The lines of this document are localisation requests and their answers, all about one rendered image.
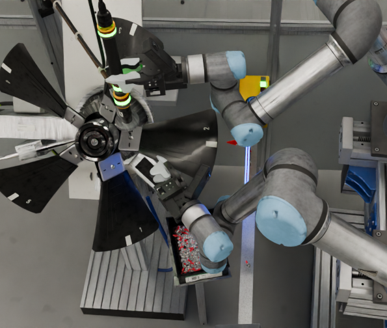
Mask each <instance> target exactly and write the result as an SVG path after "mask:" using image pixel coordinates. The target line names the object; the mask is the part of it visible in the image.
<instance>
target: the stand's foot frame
mask: <svg viewBox="0 0 387 328"><path fill-rule="evenodd" d="M149 194H150V200H151V202H152V204H153V207H154V209H155V212H156V214H157V216H158V218H159V220H160V223H161V225H162V227H163V229H164V231H165V233H166V234H167V232H166V228H165V223H167V220H166V217H172V215H171V214H170V212H168V211H166V209H165V207H164V206H163V205H162V203H161V202H160V201H159V199H158V198H159V197H158V195H157V192H155V191H149ZM143 243H144V248H145V251H146V256H147V259H148V265H147V266H148V269H147V271H143V270H142V272H141V271H139V270H134V271H133V268H132V269H131V270H127V266H126V263H125V260H124V257H123V254H122V251H121V249H117V250H113V251H104V252H95V251H93V250H91V254H90V260H89V264H88V270H87V276H86V280H85V286H84V290H83V295H82V299H81V305H80V308H81V310H82V312H83V314H91V315H102V316H121V317H132V318H151V319H162V320H182V321H185V308H186V301H187V288H188V286H181V287H177V288H176V285H175V280H174V273H173V271H170V272H160V271H157V269H158V268H161V269H168V268H171V267H172V262H171V257H170V251H169V248H168V246H167V244H166V242H165V240H164V238H163V236H162V234H161V232H160V230H159V228H158V229H157V230H156V231H155V232H154V233H153V234H151V235H149V236H148V237H147V238H144V239H143Z"/></svg>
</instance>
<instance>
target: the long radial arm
mask: <svg viewBox="0 0 387 328"><path fill-rule="evenodd" d="M76 130H77V128H76V127H74V126H73V125H71V124H70V123H69V122H68V121H66V120H65V119H62V118H60V117H58V116H56V115H54V114H52V113H50V112H48V113H42V114H40V113H16V112H14V110H13V109H5V110H2V111H0V138H13V139H47V140H70V139H74V138H75V134H76V132H77V131H76Z"/></svg>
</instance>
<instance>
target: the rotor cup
mask: <svg viewBox="0 0 387 328"><path fill-rule="evenodd" d="M102 120H104V122H102V123H101V122H100V121H102ZM120 135H121V130H119V129H118V128H117V127H116V124H115V120H114V123H113V124H112V123H111V122H109V121H108V120H107V119H105V118H104V117H103V116H102V115H100V111H96V112H94V113H92V114H90V115H88V116H87V117H86V120H85V123H84V124H83V125H82V126H81V127H80V128H79V129H78V130H77V132H76V134H75V139H74V143H75V148H76V150H77V152H78V153H79V155H80V156H81V157H83V158H84V159H86V160H88V161H92V162H99V161H103V160H106V159H107V158H108V157H109V156H110V155H111V154H113V153H115V152H120V151H118V145H119V141H120ZM92 139H97V140H98V144H97V145H96V146H93V145H92V144H91V140H92ZM116 140H118V142H117V143H116V144H115V141H116Z"/></svg>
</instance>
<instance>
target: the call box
mask: <svg viewBox="0 0 387 328"><path fill-rule="evenodd" d="M261 77H266V81H261ZM261 82H266V88H267V87H269V76H260V75H246V76H245V78H244V79H240V81H239V92H240V93H241V95H242V97H243V99H244V100H245V102H246V103H247V102H248V99H249V97H253V96H255V97H256V96H257V95H258V94H259V93H261V92H260V87H261V86H260V83H261Z"/></svg>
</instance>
